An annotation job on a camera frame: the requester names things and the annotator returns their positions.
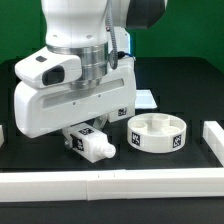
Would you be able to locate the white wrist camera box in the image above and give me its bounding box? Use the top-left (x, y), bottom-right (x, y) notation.
top-left (15, 47), bottom-right (82, 89)

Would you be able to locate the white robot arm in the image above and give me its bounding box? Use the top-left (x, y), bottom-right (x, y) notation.
top-left (14, 0), bottom-right (168, 138)

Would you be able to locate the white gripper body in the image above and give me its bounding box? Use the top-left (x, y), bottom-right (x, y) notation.
top-left (14, 58), bottom-right (136, 138)

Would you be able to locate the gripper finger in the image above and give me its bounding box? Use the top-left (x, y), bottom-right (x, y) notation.
top-left (93, 114), bottom-right (108, 130)

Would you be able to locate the white front fence rail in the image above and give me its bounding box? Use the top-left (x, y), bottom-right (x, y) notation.
top-left (0, 168), bottom-right (224, 202)

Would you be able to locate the white fence block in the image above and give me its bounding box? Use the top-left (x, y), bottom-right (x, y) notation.
top-left (203, 121), bottom-right (224, 167)
top-left (0, 125), bottom-right (4, 148)

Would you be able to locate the grey corrugated arm cable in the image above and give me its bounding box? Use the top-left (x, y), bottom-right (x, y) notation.
top-left (105, 0), bottom-right (120, 71)

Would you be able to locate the white marker sheet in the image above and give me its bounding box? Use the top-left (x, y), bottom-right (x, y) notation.
top-left (135, 90), bottom-right (157, 109)

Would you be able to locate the white right fence block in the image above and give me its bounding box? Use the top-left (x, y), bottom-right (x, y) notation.
top-left (203, 121), bottom-right (224, 167)

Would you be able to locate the white round stool seat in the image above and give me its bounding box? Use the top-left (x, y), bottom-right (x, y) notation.
top-left (127, 113), bottom-right (187, 153)

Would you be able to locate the white left fence block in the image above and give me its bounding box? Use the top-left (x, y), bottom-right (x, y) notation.
top-left (0, 125), bottom-right (4, 148)

